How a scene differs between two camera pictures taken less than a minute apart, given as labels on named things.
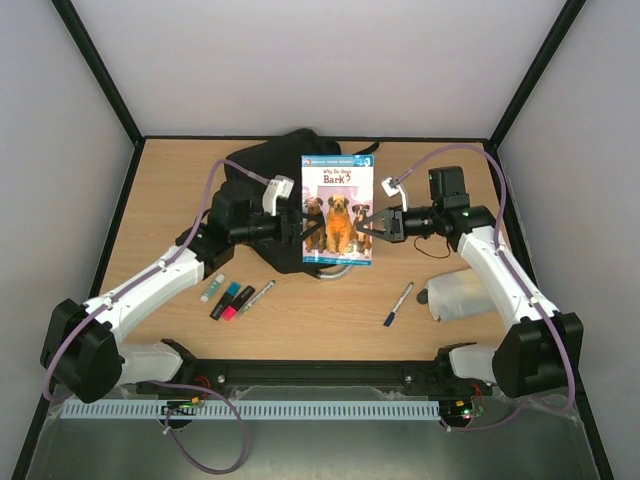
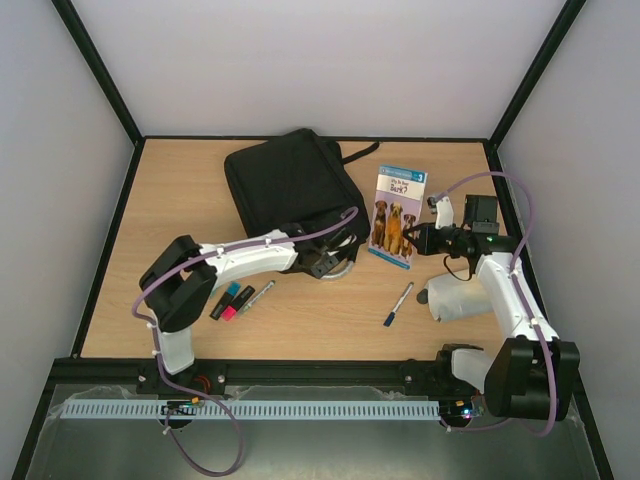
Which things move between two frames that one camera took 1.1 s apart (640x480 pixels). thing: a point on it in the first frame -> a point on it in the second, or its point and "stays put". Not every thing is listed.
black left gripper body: [287, 236] -> [324, 255]
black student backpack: [278, 156] stays put
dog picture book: [339, 188] -> [399, 201]
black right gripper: [396, 225] -> [427, 239]
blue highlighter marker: [226, 299] stays put
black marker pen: [242, 298] stays put
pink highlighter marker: [228, 313] stays put
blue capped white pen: [398, 305] stays put
